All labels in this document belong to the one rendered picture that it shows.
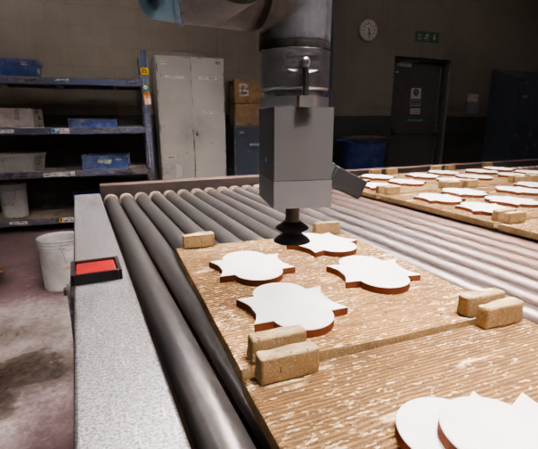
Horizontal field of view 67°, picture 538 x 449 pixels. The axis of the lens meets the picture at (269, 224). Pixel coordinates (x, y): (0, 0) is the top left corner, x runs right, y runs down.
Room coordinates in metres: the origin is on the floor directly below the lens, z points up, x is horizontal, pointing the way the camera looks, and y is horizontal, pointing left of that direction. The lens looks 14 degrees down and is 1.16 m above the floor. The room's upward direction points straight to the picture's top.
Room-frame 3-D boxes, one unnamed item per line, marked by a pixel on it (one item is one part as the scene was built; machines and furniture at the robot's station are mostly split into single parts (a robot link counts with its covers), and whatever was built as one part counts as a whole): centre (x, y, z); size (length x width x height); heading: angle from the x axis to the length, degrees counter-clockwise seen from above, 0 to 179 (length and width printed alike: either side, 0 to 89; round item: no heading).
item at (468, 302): (0.46, -0.26, 0.95); 0.06 x 0.02 x 0.03; 111
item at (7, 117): (4.56, 2.67, 1.20); 0.36 x 0.28 x 0.22; 97
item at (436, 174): (1.70, -0.75, 0.94); 0.41 x 0.35 x 0.04; 25
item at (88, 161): (4.83, 1.89, 0.72); 0.50 x 0.38 x 0.16; 102
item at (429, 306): (0.60, -0.06, 0.93); 0.41 x 0.35 x 0.02; 21
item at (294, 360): (0.33, -0.02, 0.95); 0.06 x 0.02 x 0.03; 112
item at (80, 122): (4.74, 1.98, 1.14); 0.50 x 0.38 x 0.11; 118
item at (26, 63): (4.53, 2.69, 1.68); 0.56 x 0.38 x 0.20; 107
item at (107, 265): (0.64, 0.29, 0.92); 0.06 x 0.06 x 0.01; 25
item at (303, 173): (0.47, -0.05, 1.13); 0.12 x 0.09 x 0.16; 102
